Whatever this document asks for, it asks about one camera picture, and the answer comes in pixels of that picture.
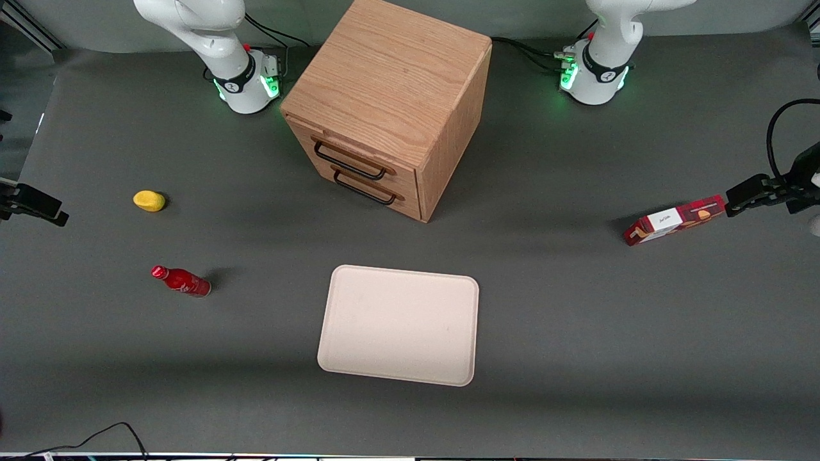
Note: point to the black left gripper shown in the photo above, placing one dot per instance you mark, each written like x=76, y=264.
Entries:
x=804, y=168

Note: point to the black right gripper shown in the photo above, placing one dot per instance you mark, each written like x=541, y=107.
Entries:
x=31, y=203

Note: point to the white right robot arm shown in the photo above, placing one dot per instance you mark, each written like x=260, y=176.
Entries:
x=218, y=51

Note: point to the wooden drawer cabinet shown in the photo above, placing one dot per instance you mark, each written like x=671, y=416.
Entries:
x=391, y=70

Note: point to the red snack box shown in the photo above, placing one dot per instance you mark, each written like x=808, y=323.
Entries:
x=672, y=221

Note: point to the yellow lemon toy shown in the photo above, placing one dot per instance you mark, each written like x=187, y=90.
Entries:
x=148, y=200

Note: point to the red soda bottle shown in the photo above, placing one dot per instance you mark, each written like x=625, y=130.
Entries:
x=182, y=281

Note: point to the cream rectangular tray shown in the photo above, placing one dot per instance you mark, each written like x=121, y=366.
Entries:
x=400, y=326

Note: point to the aluminium frame rail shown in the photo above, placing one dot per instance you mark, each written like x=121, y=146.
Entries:
x=32, y=29

